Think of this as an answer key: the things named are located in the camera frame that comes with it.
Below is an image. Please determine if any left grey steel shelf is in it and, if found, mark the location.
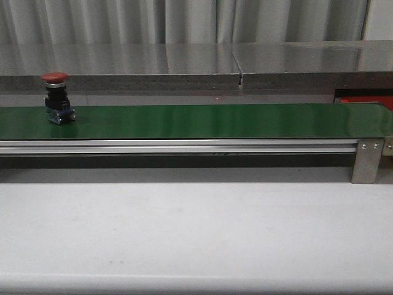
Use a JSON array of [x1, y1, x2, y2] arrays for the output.
[[1, 44, 240, 92]]

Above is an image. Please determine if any grey steel shelf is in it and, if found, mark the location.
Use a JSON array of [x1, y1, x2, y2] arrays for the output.
[[232, 40, 392, 94], [1, 44, 240, 92]]

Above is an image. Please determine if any green conveyor belt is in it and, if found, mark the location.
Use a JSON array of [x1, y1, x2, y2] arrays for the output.
[[1, 103, 392, 140]]

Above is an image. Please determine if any right grey steel shelf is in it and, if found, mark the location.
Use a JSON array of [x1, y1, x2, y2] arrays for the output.
[[232, 40, 392, 94]]

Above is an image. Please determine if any red plastic bin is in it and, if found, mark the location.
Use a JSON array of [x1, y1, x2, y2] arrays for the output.
[[334, 88, 392, 110]]

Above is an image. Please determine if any grey pleated curtain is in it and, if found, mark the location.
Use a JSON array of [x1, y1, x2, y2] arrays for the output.
[[1, 1, 368, 44]]

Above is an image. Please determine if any steel conveyor support bracket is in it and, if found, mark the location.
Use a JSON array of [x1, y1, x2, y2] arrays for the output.
[[351, 139, 384, 184]]

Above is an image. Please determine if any aluminium conveyor side rail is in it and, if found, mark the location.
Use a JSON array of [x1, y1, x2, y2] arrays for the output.
[[1, 138, 357, 155]]

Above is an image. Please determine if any conveyor end bracket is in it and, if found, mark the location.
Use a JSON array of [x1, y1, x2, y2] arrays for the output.
[[380, 136, 393, 168]]

